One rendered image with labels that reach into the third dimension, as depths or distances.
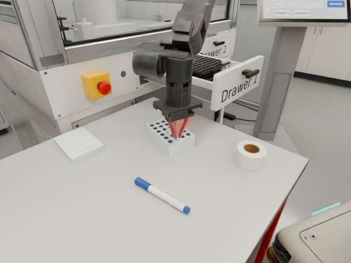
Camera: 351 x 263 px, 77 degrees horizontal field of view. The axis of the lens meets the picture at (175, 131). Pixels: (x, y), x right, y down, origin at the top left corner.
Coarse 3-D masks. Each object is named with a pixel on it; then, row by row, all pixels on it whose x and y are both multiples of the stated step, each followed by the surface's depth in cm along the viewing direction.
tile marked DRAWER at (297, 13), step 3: (294, 9) 131; (297, 9) 131; (300, 9) 130; (303, 9) 130; (306, 9) 130; (309, 9) 130; (294, 12) 131; (297, 12) 130; (300, 12) 130; (303, 12) 130; (306, 12) 130; (309, 12) 130; (294, 15) 130; (297, 15) 130; (300, 15) 130; (303, 15) 130; (306, 15) 130; (309, 15) 130
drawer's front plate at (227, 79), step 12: (252, 60) 72; (228, 72) 63; (240, 72) 68; (216, 84) 61; (228, 84) 65; (240, 84) 71; (252, 84) 79; (216, 96) 63; (228, 96) 68; (240, 96) 75; (216, 108) 65
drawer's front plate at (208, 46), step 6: (216, 36) 109; (222, 36) 110; (228, 36) 115; (204, 42) 102; (210, 42) 105; (228, 42) 117; (204, 48) 103; (210, 48) 107; (216, 48) 110; (222, 48) 114; (228, 48) 119; (204, 54) 105; (210, 54) 109; (216, 54) 112; (222, 54) 116
